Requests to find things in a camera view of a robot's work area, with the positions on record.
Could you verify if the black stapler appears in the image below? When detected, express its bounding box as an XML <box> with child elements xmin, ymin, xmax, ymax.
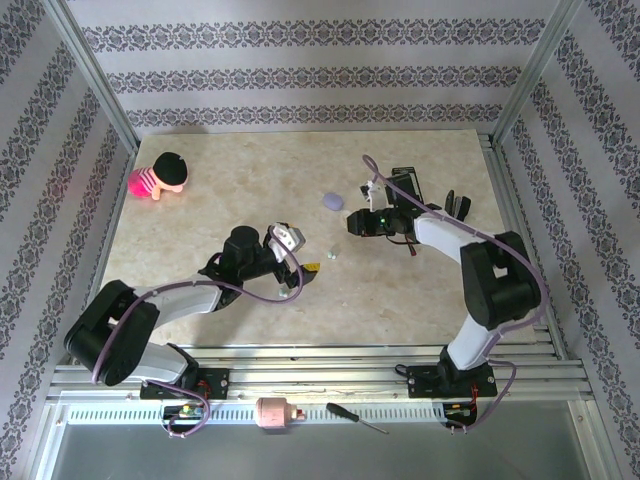
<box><xmin>444</xmin><ymin>189</ymin><xmax>472</xmax><ymax>224</ymax></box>

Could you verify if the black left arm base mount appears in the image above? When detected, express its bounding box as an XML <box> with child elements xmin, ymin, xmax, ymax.
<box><xmin>139</xmin><ymin>367</ymin><xmax>231</xmax><ymax>401</ymax></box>

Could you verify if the red battery holder wire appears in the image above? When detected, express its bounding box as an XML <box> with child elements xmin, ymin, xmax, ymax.
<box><xmin>389</xmin><ymin>234</ymin><xmax>420</xmax><ymax>258</ymax></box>

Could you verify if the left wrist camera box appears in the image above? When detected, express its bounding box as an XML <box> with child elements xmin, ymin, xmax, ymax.
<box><xmin>267</xmin><ymin>222</ymin><xmax>306</xmax><ymax>254</ymax></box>

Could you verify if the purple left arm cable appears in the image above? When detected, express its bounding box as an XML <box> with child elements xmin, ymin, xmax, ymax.
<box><xmin>92</xmin><ymin>224</ymin><xmax>307</xmax><ymax>386</ymax></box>

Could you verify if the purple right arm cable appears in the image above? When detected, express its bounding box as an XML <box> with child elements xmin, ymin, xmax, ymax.
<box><xmin>361</xmin><ymin>154</ymin><xmax>547</xmax><ymax>435</ymax></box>

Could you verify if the black handled screwdriver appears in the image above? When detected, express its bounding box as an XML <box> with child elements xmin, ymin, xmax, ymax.
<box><xmin>325</xmin><ymin>401</ymin><xmax>390</xmax><ymax>435</ymax></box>

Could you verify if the aluminium frame post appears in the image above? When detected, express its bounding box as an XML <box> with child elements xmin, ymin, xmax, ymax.
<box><xmin>47</xmin><ymin>0</ymin><xmax>140</xmax><ymax>154</ymax></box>
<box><xmin>491</xmin><ymin>0</ymin><xmax>589</xmax><ymax>149</ymax></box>

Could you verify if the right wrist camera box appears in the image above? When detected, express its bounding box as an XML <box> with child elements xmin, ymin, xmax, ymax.
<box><xmin>383</xmin><ymin>173</ymin><xmax>422</xmax><ymax>209</ymax></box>

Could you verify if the slotted cable duct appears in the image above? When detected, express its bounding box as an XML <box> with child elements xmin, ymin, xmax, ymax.
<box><xmin>64</xmin><ymin>402</ymin><xmax>447</xmax><ymax>426</ymax></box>

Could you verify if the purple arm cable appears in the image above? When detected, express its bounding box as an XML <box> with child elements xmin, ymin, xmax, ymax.
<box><xmin>92</xmin><ymin>224</ymin><xmax>307</xmax><ymax>386</ymax></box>
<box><xmin>361</xmin><ymin>154</ymin><xmax>547</xmax><ymax>435</ymax></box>

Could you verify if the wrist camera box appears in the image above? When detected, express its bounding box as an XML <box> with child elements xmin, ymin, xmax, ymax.
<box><xmin>267</xmin><ymin>222</ymin><xmax>306</xmax><ymax>254</ymax></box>
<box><xmin>383</xmin><ymin>173</ymin><xmax>422</xmax><ymax>209</ymax></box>

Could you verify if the small circuit board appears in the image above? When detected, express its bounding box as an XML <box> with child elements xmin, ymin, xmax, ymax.
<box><xmin>160</xmin><ymin>403</ymin><xmax>210</xmax><ymax>422</ymax></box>
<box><xmin>443</xmin><ymin>402</ymin><xmax>479</xmax><ymax>422</ymax></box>

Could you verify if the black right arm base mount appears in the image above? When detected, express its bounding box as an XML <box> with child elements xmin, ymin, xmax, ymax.
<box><xmin>405</xmin><ymin>363</ymin><xmax>497</xmax><ymax>400</ymax></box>

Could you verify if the plush doll with black hat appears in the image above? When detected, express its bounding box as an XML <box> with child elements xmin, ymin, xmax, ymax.
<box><xmin>127</xmin><ymin>152</ymin><xmax>189</xmax><ymax>202</ymax></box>

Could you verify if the pink cylinder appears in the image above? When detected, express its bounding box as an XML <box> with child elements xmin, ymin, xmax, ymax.
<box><xmin>254</xmin><ymin>397</ymin><xmax>307</xmax><ymax>430</ymax></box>

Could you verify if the aluminium side rail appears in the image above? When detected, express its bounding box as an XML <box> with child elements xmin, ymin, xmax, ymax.
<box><xmin>477</xmin><ymin>130</ymin><xmax>571</xmax><ymax>361</ymax></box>

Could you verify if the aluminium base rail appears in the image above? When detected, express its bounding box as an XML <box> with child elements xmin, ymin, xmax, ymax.
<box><xmin>47</xmin><ymin>343</ymin><xmax>589</xmax><ymax>401</ymax></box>

